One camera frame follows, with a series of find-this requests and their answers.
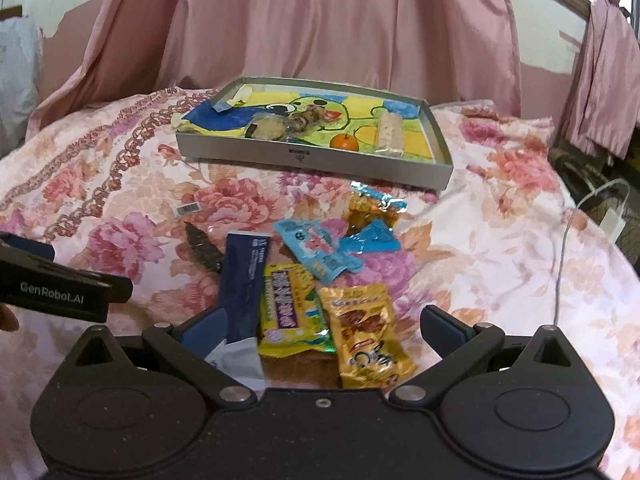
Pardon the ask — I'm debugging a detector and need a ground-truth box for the gold snack packet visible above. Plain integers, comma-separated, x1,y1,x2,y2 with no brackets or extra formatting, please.
317,282,418,391

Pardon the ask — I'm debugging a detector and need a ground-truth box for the small plain blue packet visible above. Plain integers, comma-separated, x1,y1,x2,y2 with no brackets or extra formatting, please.
339,220,402,256

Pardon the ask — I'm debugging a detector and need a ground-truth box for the grey shallow box tray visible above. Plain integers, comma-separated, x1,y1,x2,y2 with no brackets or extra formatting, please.
175,76,453,192

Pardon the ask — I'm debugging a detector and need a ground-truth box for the dark leaf-shaped snack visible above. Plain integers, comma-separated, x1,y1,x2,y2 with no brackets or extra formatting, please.
184,221,225,275

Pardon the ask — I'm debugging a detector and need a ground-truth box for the white plastic bag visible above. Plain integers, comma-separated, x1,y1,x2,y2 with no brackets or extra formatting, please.
0,17,43,161

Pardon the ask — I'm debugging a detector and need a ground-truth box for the narrow pink curtain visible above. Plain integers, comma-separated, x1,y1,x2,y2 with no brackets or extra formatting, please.
555,0,640,161

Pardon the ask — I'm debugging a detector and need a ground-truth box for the orange pickle snack packet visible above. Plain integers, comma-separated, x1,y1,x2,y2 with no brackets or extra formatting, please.
346,182,408,238

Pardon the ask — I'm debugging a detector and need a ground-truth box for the dark blue stick packet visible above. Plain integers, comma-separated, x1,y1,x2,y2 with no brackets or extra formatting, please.
205,231,273,391

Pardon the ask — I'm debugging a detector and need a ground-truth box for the white charger cable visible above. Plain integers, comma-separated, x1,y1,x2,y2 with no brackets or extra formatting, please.
552,178,631,326

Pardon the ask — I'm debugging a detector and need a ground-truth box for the orange mandarin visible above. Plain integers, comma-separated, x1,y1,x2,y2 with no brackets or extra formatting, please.
330,131,361,152

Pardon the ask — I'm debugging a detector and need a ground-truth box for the round cookie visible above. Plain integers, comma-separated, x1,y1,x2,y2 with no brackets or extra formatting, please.
245,115,286,142

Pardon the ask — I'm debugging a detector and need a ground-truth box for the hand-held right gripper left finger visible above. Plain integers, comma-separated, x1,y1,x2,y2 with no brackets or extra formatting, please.
62,304,258,408

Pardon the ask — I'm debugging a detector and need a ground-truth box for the dark quilted bag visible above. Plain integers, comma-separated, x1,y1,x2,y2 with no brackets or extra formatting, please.
550,150,621,221

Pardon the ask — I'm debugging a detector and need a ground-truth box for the large pink curtain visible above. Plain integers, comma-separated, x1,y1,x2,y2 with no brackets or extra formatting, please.
25,0,523,126

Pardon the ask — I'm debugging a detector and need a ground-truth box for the white nougat bar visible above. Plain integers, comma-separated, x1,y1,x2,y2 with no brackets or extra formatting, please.
372,112,405,156

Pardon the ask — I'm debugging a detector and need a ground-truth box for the white charger adapter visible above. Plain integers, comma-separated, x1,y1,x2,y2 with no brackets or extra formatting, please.
600,210,626,251

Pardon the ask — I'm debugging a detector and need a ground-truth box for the yellow green snack packet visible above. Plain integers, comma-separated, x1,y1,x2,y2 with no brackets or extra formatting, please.
257,262,336,358

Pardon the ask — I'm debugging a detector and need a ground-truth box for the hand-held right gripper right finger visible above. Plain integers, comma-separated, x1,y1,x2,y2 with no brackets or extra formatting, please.
389,304,581,408

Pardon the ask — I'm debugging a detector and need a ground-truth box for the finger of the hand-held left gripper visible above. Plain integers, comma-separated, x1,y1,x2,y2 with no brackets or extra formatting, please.
0,232,55,261
0,245,134,304

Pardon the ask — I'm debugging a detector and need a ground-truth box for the floral blanket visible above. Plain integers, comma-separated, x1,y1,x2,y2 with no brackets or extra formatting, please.
0,87,640,480

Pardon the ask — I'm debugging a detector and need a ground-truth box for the light blue cartoon packet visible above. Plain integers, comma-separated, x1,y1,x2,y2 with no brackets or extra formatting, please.
273,217,366,281

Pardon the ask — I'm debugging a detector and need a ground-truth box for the clear nut snack pack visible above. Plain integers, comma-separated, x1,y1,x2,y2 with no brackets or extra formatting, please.
282,105,346,133

